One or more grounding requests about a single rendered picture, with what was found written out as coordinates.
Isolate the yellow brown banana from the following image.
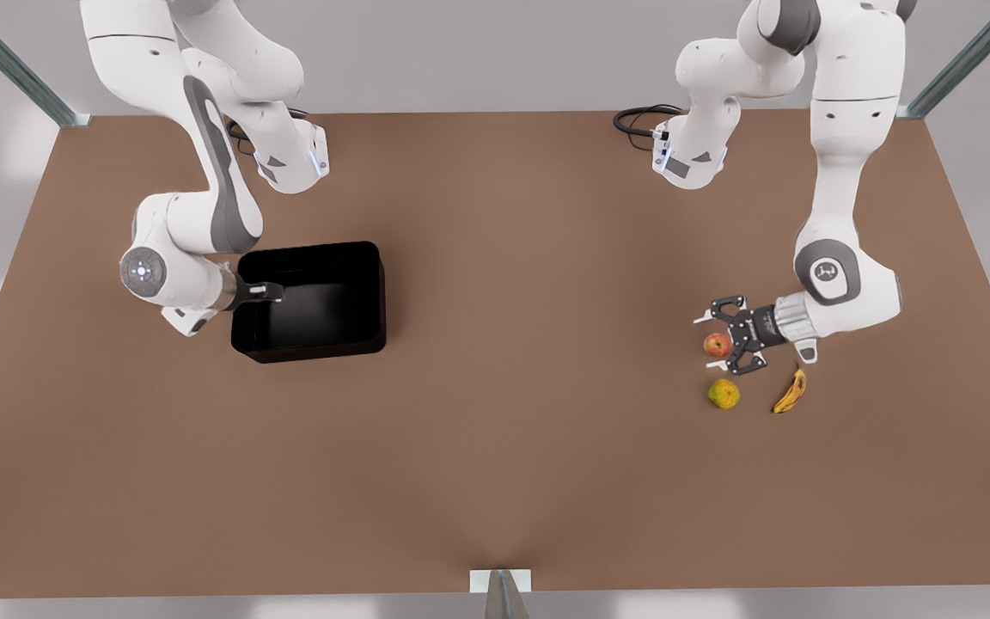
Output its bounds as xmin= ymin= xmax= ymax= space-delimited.
xmin=772 ymin=364 xmax=808 ymax=415

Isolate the black storage box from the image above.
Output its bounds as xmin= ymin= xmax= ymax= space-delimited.
xmin=230 ymin=241 xmax=388 ymax=365

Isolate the silver frame post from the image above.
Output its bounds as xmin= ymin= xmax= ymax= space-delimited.
xmin=470 ymin=568 xmax=533 ymax=619
xmin=0 ymin=0 xmax=92 ymax=129
xmin=896 ymin=0 xmax=990 ymax=120

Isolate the black cable loop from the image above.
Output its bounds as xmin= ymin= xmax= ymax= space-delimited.
xmin=226 ymin=107 xmax=310 ymax=157
xmin=614 ymin=104 xmax=688 ymax=153

